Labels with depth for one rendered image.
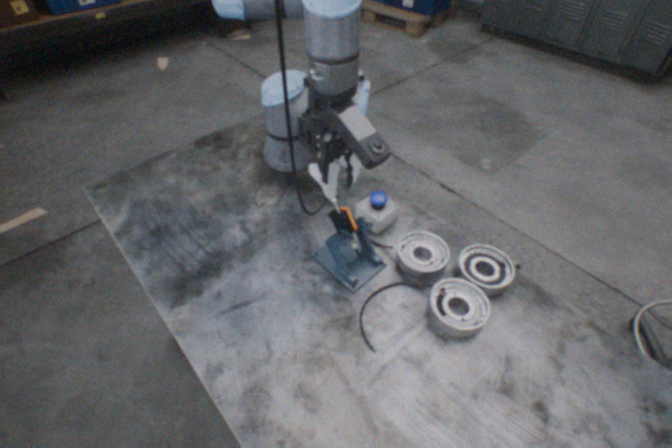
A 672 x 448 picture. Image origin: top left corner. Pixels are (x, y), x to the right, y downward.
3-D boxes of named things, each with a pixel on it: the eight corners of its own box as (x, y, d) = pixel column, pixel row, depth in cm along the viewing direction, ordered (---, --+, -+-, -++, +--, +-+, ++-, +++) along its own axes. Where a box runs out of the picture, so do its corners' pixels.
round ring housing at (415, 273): (450, 253, 84) (454, 240, 81) (438, 290, 77) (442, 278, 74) (404, 237, 87) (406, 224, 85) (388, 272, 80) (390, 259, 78)
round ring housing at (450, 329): (496, 321, 72) (502, 310, 69) (455, 352, 68) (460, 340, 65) (454, 281, 79) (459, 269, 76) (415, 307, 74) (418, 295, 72)
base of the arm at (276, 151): (253, 153, 110) (248, 123, 104) (296, 133, 118) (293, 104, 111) (285, 179, 102) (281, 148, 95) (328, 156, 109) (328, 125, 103)
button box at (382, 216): (397, 219, 91) (400, 204, 88) (376, 235, 88) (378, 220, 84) (373, 202, 96) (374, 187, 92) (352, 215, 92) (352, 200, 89)
